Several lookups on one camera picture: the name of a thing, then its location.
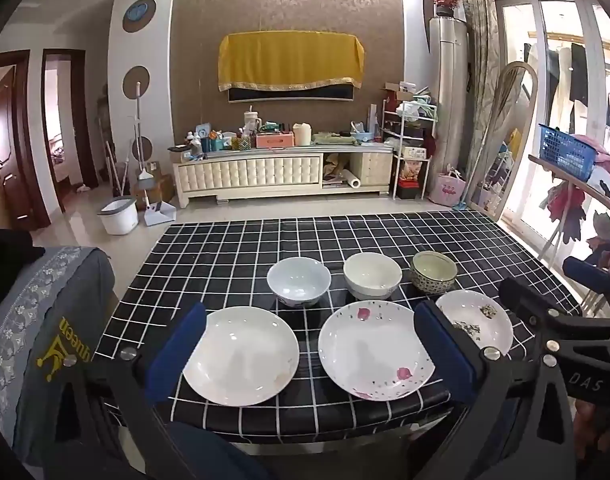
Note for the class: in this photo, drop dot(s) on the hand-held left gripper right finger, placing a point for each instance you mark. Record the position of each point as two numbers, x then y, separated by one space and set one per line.
445 355

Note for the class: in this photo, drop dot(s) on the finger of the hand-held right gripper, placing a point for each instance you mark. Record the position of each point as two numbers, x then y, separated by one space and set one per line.
527 305
592 280

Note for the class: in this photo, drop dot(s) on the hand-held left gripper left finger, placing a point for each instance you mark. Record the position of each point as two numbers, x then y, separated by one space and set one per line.
177 355

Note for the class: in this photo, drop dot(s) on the small green speckled white plate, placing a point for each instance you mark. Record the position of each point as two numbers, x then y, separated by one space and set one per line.
472 310

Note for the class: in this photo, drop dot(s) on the plain white plate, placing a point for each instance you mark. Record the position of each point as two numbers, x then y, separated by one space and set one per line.
245 355

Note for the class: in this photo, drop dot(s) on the pink floral white plate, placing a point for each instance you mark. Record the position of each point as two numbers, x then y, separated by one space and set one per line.
370 345

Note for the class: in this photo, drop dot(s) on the green patterned bowl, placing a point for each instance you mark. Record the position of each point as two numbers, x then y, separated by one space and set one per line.
433 267

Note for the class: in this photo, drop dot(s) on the cream white bowl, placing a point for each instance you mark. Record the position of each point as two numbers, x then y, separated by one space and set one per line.
372 272

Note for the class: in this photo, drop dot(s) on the white bowl with blue pattern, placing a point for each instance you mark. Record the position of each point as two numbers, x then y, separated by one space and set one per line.
297 280

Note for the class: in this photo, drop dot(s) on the person's right hand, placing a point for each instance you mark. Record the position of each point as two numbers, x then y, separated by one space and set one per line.
592 420

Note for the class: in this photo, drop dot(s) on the black white checkered tablecloth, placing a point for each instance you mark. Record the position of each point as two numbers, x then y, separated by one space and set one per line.
235 250

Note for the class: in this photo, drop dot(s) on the blue plastic basket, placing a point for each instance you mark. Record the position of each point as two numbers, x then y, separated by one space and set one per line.
565 152

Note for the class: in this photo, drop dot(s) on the pink bag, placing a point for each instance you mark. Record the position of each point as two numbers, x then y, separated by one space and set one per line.
451 190

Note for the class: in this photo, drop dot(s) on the white dustpan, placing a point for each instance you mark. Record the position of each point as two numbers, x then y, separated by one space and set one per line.
160 214

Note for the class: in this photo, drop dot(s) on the grey embroidered sofa cover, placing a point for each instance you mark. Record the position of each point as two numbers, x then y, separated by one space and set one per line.
35 310

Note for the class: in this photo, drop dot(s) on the white bucket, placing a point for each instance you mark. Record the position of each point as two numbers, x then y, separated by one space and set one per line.
117 217

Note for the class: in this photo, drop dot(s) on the cardboard box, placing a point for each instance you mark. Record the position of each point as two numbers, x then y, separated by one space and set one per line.
162 187

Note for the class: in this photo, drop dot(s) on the wooden standing mirror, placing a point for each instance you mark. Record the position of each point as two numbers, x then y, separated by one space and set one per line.
505 125

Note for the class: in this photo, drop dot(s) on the cream tufted television cabinet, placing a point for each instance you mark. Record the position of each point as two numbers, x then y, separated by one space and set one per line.
245 175

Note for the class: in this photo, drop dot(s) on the black cloth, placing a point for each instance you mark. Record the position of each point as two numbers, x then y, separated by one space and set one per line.
5 255

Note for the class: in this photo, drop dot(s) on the white paper roll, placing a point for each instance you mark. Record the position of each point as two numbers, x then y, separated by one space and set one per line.
349 179

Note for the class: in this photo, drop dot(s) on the hanging black garment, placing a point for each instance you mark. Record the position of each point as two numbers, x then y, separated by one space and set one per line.
580 70

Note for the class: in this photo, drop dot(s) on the white standing air conditioner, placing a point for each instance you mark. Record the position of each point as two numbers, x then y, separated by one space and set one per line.
447 100

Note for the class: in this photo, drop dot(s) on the white mop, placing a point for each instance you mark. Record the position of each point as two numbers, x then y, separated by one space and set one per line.
136 130

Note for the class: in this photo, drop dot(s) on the pink box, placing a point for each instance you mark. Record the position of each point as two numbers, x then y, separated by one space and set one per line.
275 140

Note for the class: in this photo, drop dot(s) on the white tumbler with straw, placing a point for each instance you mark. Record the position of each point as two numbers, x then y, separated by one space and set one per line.
251 121

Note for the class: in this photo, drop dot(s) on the patterned curtain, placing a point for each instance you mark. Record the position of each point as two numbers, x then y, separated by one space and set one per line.
480 60

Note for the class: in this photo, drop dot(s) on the cream jar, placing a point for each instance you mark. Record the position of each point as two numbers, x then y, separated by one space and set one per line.
302 135

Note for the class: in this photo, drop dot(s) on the brown wooden door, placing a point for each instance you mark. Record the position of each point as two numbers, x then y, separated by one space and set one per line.
5 135

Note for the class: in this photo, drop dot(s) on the yellow television cover cloth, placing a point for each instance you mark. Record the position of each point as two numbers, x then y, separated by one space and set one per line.
290 60

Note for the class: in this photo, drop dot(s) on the brown round wall disc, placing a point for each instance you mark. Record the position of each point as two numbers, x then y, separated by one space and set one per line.
146 147
130 80

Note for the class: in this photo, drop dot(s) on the brown door frame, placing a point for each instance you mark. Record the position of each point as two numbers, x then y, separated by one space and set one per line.
85 135

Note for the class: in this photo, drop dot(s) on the wall television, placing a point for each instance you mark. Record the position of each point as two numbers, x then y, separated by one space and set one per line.
290 94

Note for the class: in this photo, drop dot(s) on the blue round wall plate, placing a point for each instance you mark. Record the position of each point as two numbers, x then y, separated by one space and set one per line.
139 14

